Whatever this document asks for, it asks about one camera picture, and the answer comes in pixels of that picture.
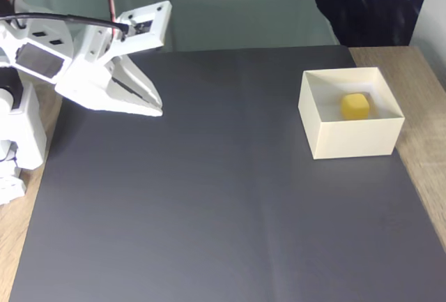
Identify yellow cube block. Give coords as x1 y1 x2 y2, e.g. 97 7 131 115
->
339 92 371 121

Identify white open box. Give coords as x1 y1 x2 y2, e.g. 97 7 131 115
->
297 67 406 160

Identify dark grey table mat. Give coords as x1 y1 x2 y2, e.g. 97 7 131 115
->
6 44 446 302

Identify black hanging cloth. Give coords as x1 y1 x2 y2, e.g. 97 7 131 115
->
298 0 437 48

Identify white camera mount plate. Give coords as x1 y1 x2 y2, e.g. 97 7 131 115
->
82 0 174 70

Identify black camera cable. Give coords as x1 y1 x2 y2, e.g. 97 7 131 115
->
0 13 130 35

